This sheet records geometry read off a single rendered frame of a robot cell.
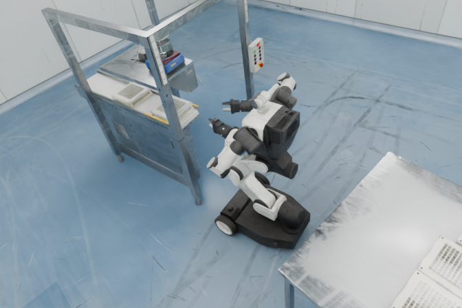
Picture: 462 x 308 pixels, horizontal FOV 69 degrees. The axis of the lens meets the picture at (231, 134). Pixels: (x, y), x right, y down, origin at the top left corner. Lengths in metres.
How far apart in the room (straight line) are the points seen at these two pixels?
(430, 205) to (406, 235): 0.26
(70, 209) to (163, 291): 1.33
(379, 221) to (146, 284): 1.78
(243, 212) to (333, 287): 1.21
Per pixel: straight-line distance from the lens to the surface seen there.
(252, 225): 2.76
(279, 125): 1.96
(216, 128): 2.29
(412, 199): 2.21
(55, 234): 3.54
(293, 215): 2.60
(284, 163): 2.23
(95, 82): 3.52
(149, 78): 2.43
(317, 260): 1.89
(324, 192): 3.17
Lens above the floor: 2.50
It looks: 42 degrees down
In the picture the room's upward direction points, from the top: 9 degrees counter-clockwise
